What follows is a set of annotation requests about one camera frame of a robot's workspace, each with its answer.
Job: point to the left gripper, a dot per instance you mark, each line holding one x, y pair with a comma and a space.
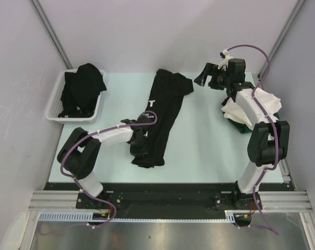
140, 152

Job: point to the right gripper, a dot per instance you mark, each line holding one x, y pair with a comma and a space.
210, 69

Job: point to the black t-shirt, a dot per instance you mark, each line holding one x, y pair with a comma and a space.
164, 103

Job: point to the white plastic laundry basket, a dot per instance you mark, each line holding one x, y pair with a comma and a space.
55, 107

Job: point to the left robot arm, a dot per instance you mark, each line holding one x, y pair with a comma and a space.
78, 156

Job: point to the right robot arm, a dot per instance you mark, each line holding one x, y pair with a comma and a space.
268, 143

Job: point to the white folded t-shirt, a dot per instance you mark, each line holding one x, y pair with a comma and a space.
245, 104

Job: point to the black clothes pile in basket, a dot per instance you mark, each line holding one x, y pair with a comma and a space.
81, 91

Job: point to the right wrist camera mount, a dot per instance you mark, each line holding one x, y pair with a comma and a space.
226, 56

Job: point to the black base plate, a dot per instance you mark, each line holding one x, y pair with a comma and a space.
196, 201

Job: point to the grey slotted cable duct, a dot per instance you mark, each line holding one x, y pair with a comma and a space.
65, 216

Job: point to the aluminium frame rail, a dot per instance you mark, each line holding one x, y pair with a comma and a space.
53, 201

